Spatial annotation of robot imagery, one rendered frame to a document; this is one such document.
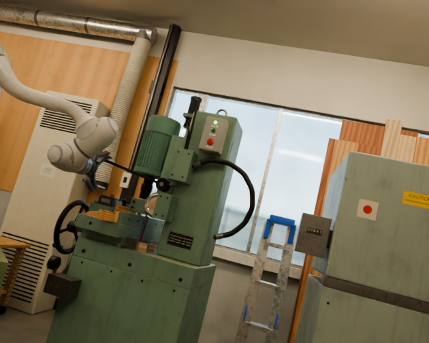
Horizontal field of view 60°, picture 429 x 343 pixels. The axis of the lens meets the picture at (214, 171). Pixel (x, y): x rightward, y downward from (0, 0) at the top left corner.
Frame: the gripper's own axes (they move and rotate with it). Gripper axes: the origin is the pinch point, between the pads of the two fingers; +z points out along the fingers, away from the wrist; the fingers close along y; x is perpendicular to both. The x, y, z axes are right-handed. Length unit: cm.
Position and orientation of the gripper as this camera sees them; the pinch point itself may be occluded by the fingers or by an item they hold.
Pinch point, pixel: (107, 173)
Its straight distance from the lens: 191.1
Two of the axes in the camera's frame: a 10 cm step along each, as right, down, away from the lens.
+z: 2.2, 2.0, 9.6
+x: -9.1, -3.1, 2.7
